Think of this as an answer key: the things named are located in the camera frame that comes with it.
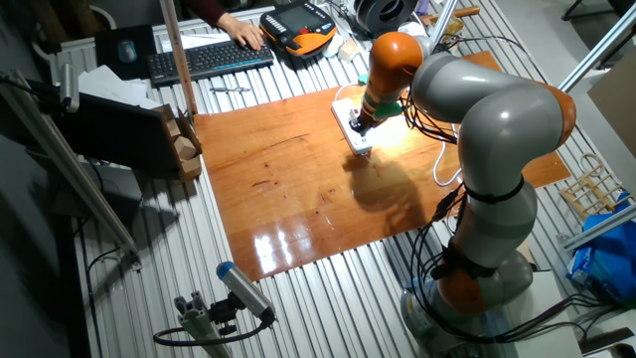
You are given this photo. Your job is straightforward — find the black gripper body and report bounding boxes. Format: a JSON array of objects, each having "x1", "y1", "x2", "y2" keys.
[{"x1": 353, "y1": 111, "x2": 390, "y2": 132}]

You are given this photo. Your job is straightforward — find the white bulb holder with bulb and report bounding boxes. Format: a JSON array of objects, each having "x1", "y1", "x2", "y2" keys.
[{"x1": 347, "y1": 106, "x2": 413, "y2": 150}]

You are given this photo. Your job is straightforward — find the dark sleeved person forearm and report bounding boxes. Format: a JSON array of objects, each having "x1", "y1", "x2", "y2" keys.
[{"x1": 187, "y1": 0, "x2": 228, "y2": 27}]

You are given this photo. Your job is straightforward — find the bare person hand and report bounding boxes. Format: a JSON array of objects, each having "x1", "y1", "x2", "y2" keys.
[{"x1": 216, "y1": 12, "x2": 265, "y2": 52}]

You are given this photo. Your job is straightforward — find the white power strip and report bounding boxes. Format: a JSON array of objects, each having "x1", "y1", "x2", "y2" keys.
[{"x1": 331, "y1": 97, "x2": 375, "y2": 156}]

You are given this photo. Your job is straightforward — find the white rounded object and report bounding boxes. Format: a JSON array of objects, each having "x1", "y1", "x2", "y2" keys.
[{"x1": 321, "y1": 33, "x2": 345, "y2": 59}]

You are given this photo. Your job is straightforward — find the brown wooden board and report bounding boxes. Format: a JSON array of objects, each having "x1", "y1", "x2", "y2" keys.
[{"x1": 192, "y1": 49, "x2": 572, "y2": 282}]

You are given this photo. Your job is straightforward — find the black round drum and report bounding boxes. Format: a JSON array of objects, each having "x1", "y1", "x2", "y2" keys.
[{"x1": 353, "y1": 0, "x2": 419, "y2": 36}]

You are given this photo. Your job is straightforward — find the orange and black teach pendant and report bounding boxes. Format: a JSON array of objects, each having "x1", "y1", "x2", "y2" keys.
[{"x1": 258, "y1": 0, "x2": 339, "y2": 59}]

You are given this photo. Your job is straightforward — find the black keyboard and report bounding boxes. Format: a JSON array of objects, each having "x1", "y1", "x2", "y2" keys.
[{"x1": 146, "y1": 35, "x2": 275, "y2": 87}]

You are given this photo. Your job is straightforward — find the white paper sheets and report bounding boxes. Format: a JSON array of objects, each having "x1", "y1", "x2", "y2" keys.
[
  {"x1": 77, "y1": 64, "x2": 163, "y2": 110},
  {"x1": 161, "y1": 30, "x2": 238, "y2": 54}
]

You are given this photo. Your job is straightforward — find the wooden stick rack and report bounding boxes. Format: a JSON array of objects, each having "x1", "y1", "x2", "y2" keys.
[{"x1": 558, "y1": 152, "x2": 632, "y2": 221}]

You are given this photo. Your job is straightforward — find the grey computer mouse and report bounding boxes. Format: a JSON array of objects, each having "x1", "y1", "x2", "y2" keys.
[{"x1": 116, "y1": 38, "x2": 138, "y2": 65}]

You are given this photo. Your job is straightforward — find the beige cardboard panel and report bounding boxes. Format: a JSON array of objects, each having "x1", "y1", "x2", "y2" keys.
[{"x1": 585, "y1": 47, "x2": 636, "y2": 165}]

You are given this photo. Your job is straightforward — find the black flat panel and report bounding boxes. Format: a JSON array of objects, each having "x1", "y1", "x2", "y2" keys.
[{"x1": 29, "y1": 91, "x2": 175, "y2": 180}]

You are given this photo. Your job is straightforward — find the black mouse pad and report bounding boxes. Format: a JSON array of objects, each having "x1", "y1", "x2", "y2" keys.
[{"x1": 93, "y1": 23, "x2": 159, "y2": 82}]

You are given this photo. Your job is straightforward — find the blue bag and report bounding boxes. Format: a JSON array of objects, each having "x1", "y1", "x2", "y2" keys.
[{"x1": 565, "y1": 191, "x2": 636, "y2": 307}]

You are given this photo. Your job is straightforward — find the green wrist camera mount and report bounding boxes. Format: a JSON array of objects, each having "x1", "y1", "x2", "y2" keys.
[{"x1": 361, "y1": 92, "x2": 403, "y2": 120}]

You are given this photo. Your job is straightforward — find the white power strip cable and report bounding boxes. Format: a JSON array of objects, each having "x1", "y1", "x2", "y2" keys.
[{"x1": 335, "y1": 82, "x2": 463, "y2": 188}]

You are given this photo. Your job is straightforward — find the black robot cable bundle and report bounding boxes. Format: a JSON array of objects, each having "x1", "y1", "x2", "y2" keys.
[{"x1": 399, "y1": 32, "x2": 605, "y2": 345}]

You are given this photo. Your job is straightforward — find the silver depth camera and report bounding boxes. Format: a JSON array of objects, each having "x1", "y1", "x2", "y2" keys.
[
  {"x1": 58, "y1": 62, "x2": 80, "y2": 114},
  {"x1": 216, "y1": 261, "x2": 277, "y2": 324}
]

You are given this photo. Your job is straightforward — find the long aluminium frame bar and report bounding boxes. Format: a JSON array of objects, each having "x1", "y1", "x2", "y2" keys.
[
  {"x1": 0, "y1": 69, "x2": 143, "y2": 269},
  {"x1": 556, "y1": 201, "x2": 636, "y2": 253}
]

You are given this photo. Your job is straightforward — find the aluminium profile camera mount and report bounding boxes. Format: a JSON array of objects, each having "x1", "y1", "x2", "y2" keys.
[{"x1": 173, "y1": 290, "x2": 235, "y2": 358}]

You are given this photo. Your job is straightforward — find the black camera cable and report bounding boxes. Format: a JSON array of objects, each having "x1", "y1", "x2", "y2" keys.
[{"x1": 152, "y1": 312, "x2": 277, "y2": 348}]

